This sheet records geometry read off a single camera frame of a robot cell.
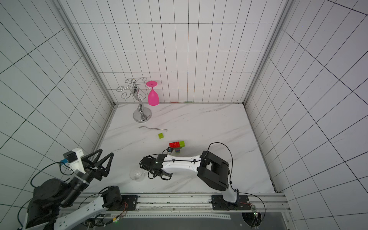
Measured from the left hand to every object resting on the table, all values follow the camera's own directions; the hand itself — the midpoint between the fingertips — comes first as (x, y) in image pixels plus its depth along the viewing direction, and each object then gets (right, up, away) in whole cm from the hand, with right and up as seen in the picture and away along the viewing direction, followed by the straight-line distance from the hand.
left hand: (108, 154), depth 60 cm
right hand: (+19, -14, +24) cm, 34 cm away
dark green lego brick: (+28, -4, +25) cm, 38 cm away
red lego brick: (+27, -1, +25) cm, 37 cm away
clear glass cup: (+5, -18, +21) cm, 28 cm away
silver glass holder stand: (0, +17, +50) cm, 53 cm away
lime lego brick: (+32, -1, +25) cm, 40 cm away
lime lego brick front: (+29, -7, +29) cm, 41 cm away
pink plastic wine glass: (+11, +29, +38) cm, 49 cm away
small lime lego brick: (+16, +2, +38) cm, 41 cm away
